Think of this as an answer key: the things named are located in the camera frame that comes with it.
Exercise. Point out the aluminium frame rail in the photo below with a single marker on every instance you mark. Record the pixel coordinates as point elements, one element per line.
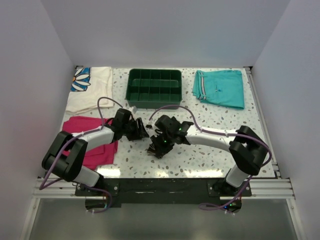
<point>58,190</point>

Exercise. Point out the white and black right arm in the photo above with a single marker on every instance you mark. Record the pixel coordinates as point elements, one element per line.
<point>247,149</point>

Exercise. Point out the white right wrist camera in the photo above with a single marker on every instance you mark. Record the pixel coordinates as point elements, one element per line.
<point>149,125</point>

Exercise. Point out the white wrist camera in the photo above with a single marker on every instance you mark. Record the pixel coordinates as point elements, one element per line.
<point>149,125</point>
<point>133,109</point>

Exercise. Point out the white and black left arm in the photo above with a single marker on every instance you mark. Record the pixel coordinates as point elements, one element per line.
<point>66,154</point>

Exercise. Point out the black striped underwear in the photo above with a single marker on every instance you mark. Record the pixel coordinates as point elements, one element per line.
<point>158,150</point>

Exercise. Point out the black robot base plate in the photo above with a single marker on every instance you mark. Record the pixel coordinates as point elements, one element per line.
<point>157,191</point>

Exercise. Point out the green plastic divided tray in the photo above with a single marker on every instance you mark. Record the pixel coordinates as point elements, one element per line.
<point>153,88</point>

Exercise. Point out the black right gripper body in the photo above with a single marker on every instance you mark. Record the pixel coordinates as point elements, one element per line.
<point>163,142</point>

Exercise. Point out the folded teal shorts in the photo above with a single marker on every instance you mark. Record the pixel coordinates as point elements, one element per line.
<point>224,88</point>

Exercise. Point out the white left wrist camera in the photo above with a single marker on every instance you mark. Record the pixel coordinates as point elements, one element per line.
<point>133,109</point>

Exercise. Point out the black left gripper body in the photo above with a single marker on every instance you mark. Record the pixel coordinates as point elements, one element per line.
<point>131,131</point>

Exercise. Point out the cream daisy print shirt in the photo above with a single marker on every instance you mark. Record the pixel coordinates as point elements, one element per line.
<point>88,85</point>

